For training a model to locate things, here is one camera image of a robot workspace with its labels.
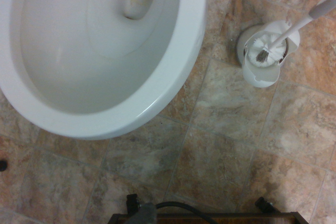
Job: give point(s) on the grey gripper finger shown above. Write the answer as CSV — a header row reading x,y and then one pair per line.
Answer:
x,y
148,213

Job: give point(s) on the white toilet brush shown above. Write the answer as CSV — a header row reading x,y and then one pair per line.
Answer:
x,y
288,31

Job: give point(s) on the white toilet bowl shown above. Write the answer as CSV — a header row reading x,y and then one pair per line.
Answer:
x,y
170,77

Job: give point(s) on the white toilet brush holder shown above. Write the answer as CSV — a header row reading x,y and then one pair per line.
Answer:
x,y
260,77

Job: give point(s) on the black table caster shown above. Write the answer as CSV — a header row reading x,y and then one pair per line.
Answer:
x,y
132,203
263,204

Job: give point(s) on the brown wooden table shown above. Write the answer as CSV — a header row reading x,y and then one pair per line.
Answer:
x,y
210,220

